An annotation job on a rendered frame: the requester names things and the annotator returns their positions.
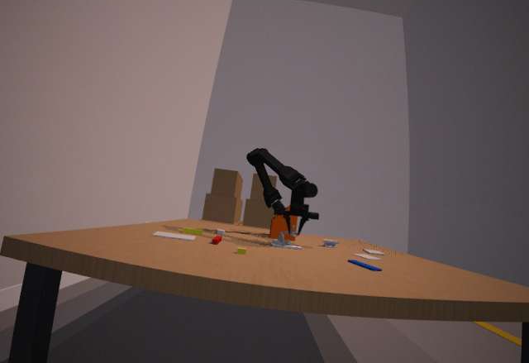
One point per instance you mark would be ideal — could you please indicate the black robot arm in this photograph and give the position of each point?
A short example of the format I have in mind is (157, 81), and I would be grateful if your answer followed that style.
(287, 175)

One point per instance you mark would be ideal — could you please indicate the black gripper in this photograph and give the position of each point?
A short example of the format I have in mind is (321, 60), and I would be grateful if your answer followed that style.
(304, 218)

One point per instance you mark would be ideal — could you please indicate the blue flat bar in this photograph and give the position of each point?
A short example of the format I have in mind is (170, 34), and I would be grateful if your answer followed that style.
(370, 267)

